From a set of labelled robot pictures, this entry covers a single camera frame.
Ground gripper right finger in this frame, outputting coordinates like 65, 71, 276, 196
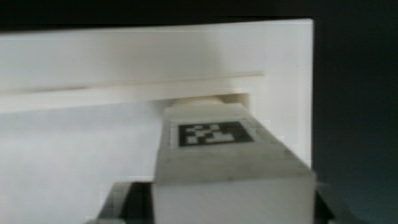
313, 182, 356, 224

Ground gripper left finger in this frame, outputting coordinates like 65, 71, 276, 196
88, 182, 155, 224

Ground white square tabletop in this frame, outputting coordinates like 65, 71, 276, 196
0, 19, 315, 224

